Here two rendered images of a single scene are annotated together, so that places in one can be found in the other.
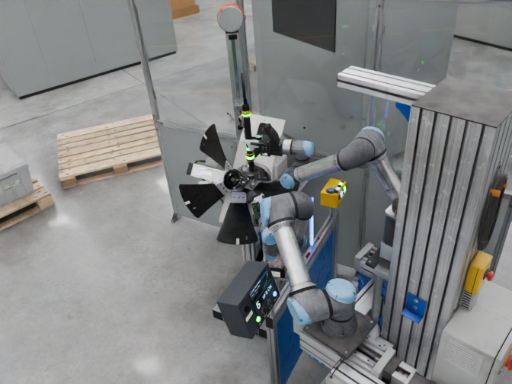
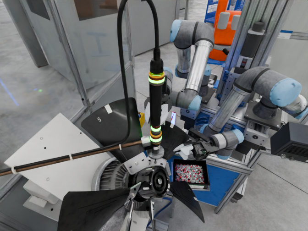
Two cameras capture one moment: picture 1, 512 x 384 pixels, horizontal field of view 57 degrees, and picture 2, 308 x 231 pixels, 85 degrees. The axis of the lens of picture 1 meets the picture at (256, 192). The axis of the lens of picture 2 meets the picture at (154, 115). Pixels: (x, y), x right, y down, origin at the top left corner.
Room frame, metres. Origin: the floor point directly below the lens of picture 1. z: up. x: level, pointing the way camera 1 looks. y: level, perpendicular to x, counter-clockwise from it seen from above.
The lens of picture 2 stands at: (2.25, 0.41, 1.85)
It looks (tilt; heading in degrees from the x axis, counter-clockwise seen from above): 43 degrees down; 257
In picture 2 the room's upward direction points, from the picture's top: straight up
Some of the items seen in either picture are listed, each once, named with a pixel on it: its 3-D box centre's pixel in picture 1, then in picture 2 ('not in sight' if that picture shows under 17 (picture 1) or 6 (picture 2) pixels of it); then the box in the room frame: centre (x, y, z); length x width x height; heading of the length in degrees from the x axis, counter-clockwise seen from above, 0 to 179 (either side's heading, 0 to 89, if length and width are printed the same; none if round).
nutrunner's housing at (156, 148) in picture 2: (248, 139); (156, 117); (2.15, 0.01, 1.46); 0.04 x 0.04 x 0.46
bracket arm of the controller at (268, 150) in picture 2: not in sight; (281, 154); (1.42, 0.03, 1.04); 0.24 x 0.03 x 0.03; 149
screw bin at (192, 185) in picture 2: (273, 258); (189, 173); (1.91, -0.06, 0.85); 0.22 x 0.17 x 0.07; 163
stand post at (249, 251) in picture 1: (251, 260); not in sight; (2.31, 0.07, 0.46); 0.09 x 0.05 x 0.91; 59
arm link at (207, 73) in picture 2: not in sight; (201, 73); (1.63, -0.65, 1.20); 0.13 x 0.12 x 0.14; 147
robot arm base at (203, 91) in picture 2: not in sight; (199, 86); (1.63, -0.65, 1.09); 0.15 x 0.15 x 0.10
